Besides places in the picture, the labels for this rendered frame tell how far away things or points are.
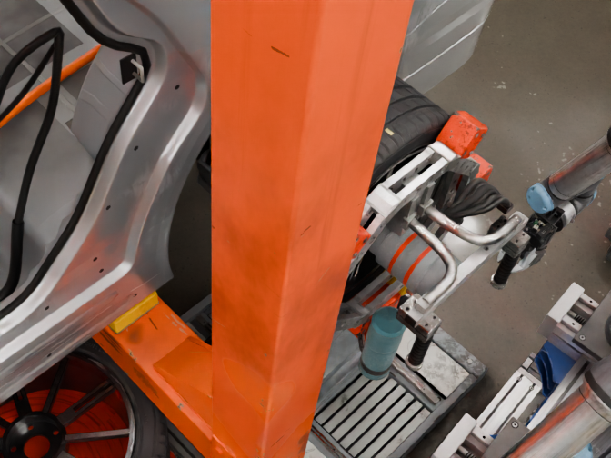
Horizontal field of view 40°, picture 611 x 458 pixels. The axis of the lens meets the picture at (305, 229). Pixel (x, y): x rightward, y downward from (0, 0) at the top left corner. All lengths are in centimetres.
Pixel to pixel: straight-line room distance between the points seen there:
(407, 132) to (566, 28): 240
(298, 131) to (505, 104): 288
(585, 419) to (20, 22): 167
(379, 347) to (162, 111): 86
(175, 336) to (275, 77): 131
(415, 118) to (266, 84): 105
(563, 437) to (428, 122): 84
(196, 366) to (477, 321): 134
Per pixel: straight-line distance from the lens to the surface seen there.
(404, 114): 198
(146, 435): 224
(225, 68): 100
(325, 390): 269
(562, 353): 230
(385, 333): 213
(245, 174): 110
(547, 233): 223
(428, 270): 205
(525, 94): 386
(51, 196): 200
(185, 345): 211
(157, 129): 174
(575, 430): 146
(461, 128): 202
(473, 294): 314
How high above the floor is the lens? 258
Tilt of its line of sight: 54 degrees down
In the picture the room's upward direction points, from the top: 9 degrees clockwise
